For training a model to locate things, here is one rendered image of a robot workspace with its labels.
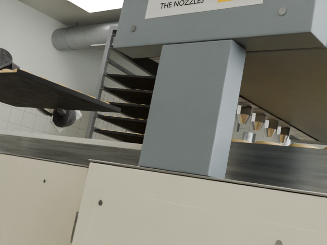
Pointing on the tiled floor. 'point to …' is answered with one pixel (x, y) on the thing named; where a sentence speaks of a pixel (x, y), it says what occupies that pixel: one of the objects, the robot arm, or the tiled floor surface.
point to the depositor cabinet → (193, 210)
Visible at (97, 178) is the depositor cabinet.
